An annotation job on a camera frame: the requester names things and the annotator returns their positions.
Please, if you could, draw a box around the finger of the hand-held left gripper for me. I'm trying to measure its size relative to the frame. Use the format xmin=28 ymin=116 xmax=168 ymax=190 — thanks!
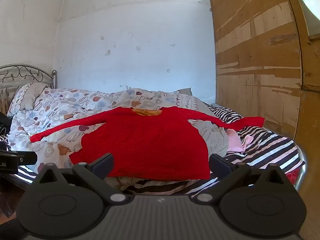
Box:
xmin=17 ymin=151 xmax=38 ymax=167

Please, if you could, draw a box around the patterned white quilt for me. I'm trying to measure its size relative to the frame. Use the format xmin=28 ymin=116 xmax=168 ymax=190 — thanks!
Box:
xmin=7 ymin=87 xmax=230 ymax=193

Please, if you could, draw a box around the black white striped bedsheet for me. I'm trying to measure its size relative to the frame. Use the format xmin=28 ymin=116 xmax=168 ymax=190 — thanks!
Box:
xmin=0 ymin=105 xmax=307 ymax=196

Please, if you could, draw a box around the metal bed headboard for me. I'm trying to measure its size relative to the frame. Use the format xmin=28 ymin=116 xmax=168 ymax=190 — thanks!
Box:
xmin=0 ymin=64 xmax=59 ymax=115

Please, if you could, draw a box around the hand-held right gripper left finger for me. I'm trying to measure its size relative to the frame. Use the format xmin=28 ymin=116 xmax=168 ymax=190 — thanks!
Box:
xmin=35 ymin=153 xmax=130 ymax=204

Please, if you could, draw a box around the black bag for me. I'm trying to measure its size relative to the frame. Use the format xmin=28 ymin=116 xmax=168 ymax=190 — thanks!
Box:
xmin=0 ymin=111 xmax=12 ymax=137

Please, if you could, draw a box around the pink cloth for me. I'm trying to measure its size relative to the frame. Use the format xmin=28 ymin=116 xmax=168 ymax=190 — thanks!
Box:
xmin=226 ymin=129 xmax=253 ymax=153

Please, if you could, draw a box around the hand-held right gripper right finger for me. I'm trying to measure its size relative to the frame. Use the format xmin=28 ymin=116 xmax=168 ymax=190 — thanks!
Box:
xmin=194 ymin=154 xmax=287 ymax=204

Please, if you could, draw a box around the patterned bed pillow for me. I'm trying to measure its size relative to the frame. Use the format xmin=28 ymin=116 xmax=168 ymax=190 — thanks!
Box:
xmin=7 ymin=82 xmax=50 ymax=117

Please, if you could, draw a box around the red knit sweater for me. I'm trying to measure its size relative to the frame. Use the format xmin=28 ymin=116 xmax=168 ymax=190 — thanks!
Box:
xmin=30 ymin=106 xmax=265 ymax=180

